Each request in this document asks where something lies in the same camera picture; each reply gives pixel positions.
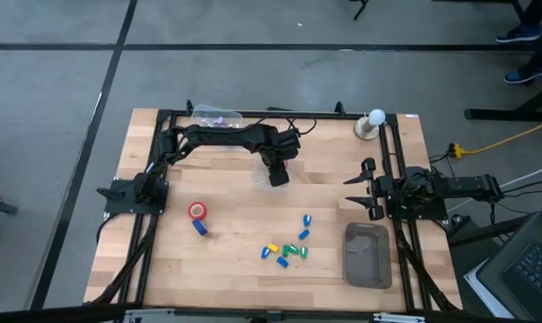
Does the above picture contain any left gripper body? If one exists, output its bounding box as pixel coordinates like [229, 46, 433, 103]
[259, 128, 302, 170]

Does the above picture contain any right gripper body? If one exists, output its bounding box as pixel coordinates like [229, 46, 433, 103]
[370, 172, 396, 211]

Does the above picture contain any clear plastic bin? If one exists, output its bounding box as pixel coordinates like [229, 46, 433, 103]
[189, 103, 245, 135]
[250, 155, 293, 195]

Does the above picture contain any grey translucent plastic bin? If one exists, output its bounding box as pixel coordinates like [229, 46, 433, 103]
[342, 222, 394, 290]

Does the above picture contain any red tape roll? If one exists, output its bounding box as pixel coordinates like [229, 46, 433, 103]
[188, 201, 208, 222]

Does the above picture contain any white bulb lamp wooden base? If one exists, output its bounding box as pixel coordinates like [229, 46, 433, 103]
[354, 108, 387, 142]

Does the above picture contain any black desk leg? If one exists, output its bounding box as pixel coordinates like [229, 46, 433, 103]
[448, 213, 532, 249]

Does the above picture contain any black desk foot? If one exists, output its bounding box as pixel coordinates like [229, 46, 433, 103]
[464, 75, 542, 123]

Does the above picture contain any black tripod leg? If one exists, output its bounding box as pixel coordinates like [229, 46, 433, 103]
[349, 0, 372, 22]

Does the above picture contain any black laptop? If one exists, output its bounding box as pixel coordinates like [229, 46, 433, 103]
[476, 209, 542, 323]

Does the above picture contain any person's blue shoe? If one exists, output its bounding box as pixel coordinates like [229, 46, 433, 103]
[494, 24, 542, 45]
[503, 65, 542, 85]

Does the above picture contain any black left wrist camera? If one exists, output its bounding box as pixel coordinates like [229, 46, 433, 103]
[268, 166, 291, 188]

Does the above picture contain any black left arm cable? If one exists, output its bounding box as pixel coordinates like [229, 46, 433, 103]
[256, 115, 319, 138]

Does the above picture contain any black aluminium table frame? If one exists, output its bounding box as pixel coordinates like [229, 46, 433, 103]
[84, 99, 463, 323]

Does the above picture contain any silver aluminium bracket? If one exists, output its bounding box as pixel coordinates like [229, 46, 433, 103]
[123, 308, 176, 323]
[372, 312, 427, 323]

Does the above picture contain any yellow extension cable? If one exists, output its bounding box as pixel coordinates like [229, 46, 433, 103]
[459, 117, 542, 157]

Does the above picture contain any white cable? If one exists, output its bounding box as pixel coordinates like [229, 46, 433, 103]
[499, 160, 542, 189]

